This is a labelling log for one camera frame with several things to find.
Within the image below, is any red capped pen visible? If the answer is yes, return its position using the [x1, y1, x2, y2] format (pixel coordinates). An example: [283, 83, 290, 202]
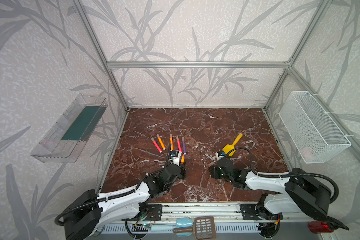
[176, 136, 183, 152]

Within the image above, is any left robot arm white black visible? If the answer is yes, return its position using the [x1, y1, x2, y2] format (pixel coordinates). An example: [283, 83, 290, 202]
[54, 163, 186, 240]

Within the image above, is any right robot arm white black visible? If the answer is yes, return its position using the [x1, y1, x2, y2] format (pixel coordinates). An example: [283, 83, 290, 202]
[209, 158, 339, 222]

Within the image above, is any yellow toy spatula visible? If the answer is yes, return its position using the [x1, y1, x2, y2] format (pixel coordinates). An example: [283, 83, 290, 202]
[223, 133, 243, 156]

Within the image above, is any green circuit board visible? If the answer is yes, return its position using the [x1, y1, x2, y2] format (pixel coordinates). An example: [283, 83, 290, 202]
[131, 223, 151, 233]

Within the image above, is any light blue brush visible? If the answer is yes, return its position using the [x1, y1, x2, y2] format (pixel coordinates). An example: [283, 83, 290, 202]
[150, 218, 194, 237]

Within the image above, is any brown slotted spatula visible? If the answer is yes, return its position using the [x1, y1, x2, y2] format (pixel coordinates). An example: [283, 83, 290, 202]
[194, 216, 217, 240]

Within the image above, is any red black tool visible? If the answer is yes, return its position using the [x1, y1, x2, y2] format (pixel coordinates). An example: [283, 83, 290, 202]
[308, 217, 350, 234]

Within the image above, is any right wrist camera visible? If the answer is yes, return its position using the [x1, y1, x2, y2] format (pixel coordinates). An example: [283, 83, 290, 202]
[216, 150, 226, 161]

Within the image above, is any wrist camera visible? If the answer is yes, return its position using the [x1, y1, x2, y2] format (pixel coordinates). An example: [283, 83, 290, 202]
[170, 150, 183, 166]
[216, 150, 226, 161]

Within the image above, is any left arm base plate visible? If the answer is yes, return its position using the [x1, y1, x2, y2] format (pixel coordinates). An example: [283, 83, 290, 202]
[136, 204, 163, 221]

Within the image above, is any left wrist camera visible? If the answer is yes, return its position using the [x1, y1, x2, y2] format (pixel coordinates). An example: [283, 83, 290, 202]
[170, 150, 183, 166]

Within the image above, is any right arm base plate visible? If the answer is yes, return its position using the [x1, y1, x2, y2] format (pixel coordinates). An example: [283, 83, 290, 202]
[240, 203, 268, 221]

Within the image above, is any white wire mesh basket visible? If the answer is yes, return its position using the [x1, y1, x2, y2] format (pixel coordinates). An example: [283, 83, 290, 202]
[279, 91, 352, 164]

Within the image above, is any clear plastic wall tray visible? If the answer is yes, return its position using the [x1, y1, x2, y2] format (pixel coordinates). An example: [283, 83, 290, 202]
[31, 94, 108, 163]

